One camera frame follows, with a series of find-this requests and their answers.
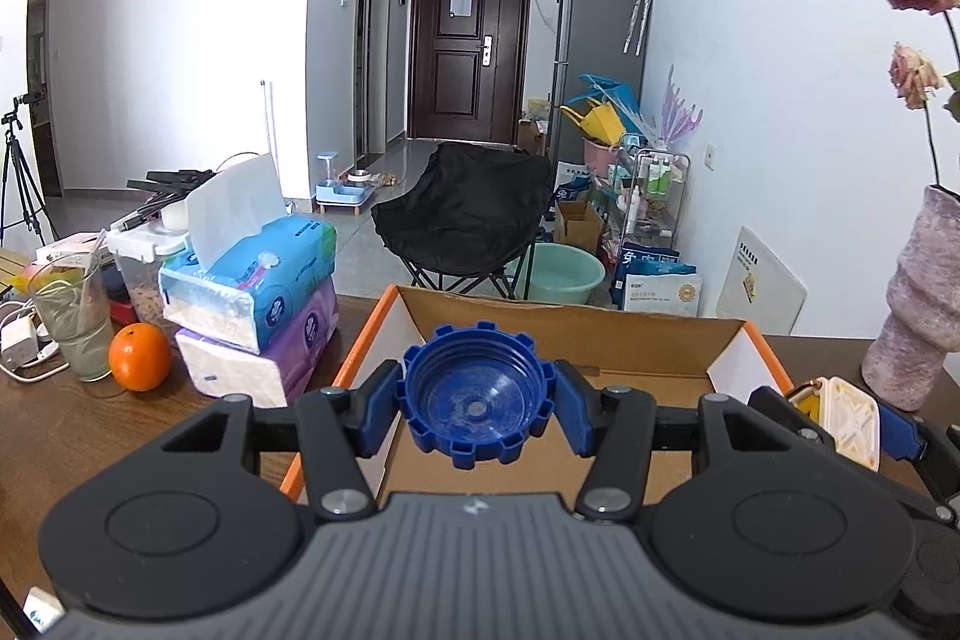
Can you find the blue pet water feeder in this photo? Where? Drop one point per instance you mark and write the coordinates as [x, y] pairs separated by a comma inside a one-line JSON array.
[[341, 190]]

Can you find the white wall socket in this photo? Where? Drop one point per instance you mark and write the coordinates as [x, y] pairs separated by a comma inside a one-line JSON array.
[[710, 156]]

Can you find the open cardboard box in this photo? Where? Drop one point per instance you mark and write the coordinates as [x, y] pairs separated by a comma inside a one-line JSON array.
[[531, 138]]

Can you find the small brown cardboard box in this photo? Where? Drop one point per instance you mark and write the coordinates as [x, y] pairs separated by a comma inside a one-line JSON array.
[[577, 227]]

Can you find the grey refrigerator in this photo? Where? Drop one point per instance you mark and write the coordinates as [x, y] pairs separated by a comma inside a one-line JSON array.
[[592, 40]]

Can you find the pink white box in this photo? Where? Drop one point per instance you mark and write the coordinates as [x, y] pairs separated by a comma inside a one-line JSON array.
[[71, 246]]

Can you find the cream plastic tray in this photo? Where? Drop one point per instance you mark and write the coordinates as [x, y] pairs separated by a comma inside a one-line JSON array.
[[847, 422]]

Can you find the black folding chair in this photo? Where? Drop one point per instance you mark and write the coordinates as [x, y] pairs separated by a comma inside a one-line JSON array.
[[465, 197]]

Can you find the purple plastic hangers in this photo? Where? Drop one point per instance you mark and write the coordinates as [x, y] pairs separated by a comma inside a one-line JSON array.
[[675, 111]]

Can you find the blue plastic bottle cap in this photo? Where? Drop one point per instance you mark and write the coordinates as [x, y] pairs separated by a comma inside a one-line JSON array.
[[472, 400]]

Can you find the black device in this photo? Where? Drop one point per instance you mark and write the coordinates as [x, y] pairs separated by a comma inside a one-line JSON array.
[[176, 179]]

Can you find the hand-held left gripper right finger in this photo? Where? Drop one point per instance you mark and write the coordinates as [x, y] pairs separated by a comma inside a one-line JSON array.
[[576, 411]]

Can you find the white pet food bag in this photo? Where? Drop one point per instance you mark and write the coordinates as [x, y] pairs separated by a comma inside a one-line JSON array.
[[664, 295]]

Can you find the blue white bag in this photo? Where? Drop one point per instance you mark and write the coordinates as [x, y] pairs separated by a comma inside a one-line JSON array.
[[574, 183]]

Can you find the grey inner door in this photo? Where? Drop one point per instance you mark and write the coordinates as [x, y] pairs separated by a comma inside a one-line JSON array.
[[367, 48]]

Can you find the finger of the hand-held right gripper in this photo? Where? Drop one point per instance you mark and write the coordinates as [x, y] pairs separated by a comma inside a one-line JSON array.
[[898, 431], [772, 407]]

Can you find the blue pet food bag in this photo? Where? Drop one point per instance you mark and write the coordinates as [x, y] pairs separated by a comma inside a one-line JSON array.
[[649, 257]]

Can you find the clear container with white lid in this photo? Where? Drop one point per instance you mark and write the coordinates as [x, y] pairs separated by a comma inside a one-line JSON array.
[[142, 280]]

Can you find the white charger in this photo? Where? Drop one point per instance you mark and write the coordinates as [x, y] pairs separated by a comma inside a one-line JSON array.
[[16, 344]]

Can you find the white board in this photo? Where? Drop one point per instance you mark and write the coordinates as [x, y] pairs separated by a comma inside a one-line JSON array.
[[761, 284]]

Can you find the blue plastic hangers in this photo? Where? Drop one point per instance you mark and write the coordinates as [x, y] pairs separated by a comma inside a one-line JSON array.
[[611, 89]]

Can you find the purple tissue pack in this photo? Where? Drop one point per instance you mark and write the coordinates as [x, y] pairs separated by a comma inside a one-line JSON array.
[[300, 347]]

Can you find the orange fruit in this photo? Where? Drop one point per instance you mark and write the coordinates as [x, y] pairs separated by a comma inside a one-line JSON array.
[[140, 356]]

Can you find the orange-edged cardboard box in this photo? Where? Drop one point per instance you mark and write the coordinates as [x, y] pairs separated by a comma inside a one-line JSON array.
[[570, 332]]

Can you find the white plastic block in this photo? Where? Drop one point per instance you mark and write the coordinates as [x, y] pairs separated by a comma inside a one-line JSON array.
[[43, 608]]

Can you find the dark brown entrance door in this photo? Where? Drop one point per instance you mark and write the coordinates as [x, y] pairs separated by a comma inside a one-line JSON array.
[[457, 85]]

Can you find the white paper on door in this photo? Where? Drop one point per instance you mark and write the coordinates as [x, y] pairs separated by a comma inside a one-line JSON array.
[[462, 2]]

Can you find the green plastic basin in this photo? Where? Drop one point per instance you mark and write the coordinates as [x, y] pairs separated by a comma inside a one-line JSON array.
[[562, 276]]

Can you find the red small box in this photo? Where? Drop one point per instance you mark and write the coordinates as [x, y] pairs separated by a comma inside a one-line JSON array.
[[124, 312]]

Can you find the pink textured vase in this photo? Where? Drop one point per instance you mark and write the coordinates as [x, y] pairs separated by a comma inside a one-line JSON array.
[[919, 310]]

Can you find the blue tissue pack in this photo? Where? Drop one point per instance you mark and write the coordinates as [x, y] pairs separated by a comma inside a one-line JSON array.
[[285, 280]]

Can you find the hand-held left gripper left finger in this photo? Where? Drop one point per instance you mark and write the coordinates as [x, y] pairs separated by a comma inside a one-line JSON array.
[[379, 411]]

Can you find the pink bucket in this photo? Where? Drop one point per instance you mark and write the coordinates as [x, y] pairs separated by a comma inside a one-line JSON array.
[[600, 156]]

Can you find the black camera tripod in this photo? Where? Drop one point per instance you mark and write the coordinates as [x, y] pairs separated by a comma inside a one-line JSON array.
[[16, 168]]

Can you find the glass cup with drink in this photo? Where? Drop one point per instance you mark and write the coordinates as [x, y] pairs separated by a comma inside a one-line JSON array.
[[75, 325]]

